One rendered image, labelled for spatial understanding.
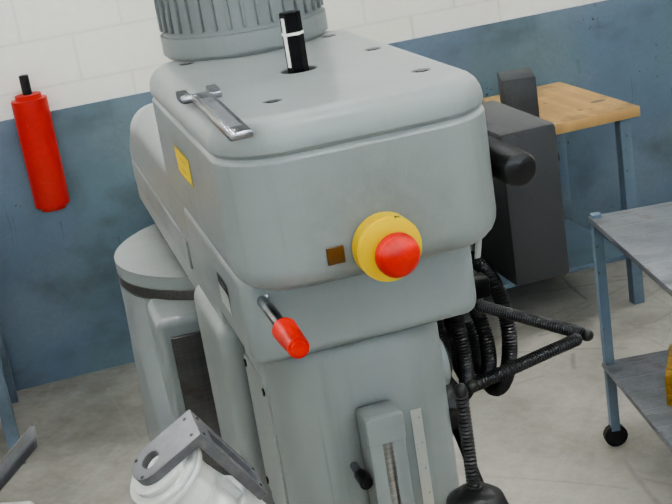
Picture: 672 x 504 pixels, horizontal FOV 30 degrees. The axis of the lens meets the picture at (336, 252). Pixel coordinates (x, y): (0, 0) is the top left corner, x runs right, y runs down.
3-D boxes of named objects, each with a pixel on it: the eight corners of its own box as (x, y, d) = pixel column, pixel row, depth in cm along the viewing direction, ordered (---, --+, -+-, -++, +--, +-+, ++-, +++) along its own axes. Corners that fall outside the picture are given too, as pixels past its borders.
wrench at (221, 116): (266, 135, 101) (264, 125, 100) (218, 145, 100) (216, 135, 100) (215, 91, 123) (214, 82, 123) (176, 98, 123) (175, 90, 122)
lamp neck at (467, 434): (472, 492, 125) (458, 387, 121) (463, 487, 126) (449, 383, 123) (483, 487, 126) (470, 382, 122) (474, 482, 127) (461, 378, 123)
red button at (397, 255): (426, 275, 108) (420, 231, 107) (383, 285, 107) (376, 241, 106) (413, 264, 111) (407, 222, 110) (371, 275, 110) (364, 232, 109)
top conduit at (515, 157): (539, 183, 118) (535, 147, 117) (498, 193, 117) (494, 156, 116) (387, 109, 159) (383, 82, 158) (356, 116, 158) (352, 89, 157)
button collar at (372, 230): (426, 273, 111) (418, 209, 110) (363, 289, 110) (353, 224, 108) (419, 267, 113) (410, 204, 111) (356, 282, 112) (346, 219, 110)
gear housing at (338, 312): (485, 313, 127) (474, 220, 124) (254, 372, 122) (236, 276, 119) (382, 232, 158) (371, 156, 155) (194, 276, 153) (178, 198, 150)
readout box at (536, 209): (579, 273, 167) (564, 119, 160) (516, 289, 165) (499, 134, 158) (517, 236, 185) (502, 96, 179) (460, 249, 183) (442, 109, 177)
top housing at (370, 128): (521, 242, 116) (502, 72, 111) (247, 309, 110) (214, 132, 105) (367, 149, 159) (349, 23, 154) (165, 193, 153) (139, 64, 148)
